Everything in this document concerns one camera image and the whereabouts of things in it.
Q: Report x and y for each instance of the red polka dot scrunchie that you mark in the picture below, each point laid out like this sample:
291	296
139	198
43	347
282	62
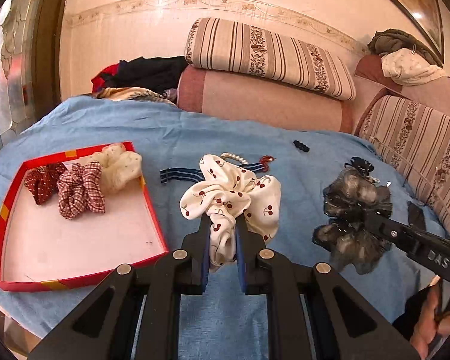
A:
41	181

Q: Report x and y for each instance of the black smartphone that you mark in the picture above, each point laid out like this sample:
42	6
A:
416	219

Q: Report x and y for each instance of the red white checked scrunchie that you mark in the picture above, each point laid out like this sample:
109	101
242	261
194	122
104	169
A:
79	190

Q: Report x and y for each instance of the red cardboard tray box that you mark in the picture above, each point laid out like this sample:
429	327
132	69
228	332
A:
41	251

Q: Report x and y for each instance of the stained glass door panel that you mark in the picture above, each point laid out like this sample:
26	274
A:
17	110

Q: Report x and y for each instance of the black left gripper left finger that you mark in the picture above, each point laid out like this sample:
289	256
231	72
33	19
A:
134	312

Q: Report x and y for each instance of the black claw hair clip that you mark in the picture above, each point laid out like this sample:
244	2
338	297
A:
364	168

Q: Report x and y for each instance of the white cherry print scrunchie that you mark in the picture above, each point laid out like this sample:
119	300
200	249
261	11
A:
227	192

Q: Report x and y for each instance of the olive green garment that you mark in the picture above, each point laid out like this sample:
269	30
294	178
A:
392	40

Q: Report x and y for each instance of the striped floral pillow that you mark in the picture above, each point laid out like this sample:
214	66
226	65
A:
230	46

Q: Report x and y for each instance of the small black hair clip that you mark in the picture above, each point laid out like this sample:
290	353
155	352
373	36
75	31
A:
301	146

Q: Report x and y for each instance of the person right hand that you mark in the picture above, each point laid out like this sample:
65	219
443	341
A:
428	325

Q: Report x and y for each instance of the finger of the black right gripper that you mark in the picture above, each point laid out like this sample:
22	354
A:
386	229

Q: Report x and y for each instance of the pink bolster cushion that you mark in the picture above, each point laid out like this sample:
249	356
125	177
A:
234	96

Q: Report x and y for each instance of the cream dotted organza scrunchie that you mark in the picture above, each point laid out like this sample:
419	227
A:
118	167

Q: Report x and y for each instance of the grey black organza scrunchie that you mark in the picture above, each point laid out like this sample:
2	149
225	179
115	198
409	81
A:
346	202

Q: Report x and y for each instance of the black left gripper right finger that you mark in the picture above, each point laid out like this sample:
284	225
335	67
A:
313	312

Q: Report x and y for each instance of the dark clothes pile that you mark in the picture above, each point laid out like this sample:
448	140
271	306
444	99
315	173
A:
157	74

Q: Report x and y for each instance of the patterned beige cloth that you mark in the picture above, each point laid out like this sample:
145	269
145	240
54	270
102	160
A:
137	94

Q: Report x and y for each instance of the white floral garment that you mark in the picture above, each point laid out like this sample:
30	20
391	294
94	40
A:
407	68

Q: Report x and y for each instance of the striped floral side cushion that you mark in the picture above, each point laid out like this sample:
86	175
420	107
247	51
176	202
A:
415	140

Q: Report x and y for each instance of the wooden door frame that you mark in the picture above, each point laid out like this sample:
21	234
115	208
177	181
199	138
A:
45	56

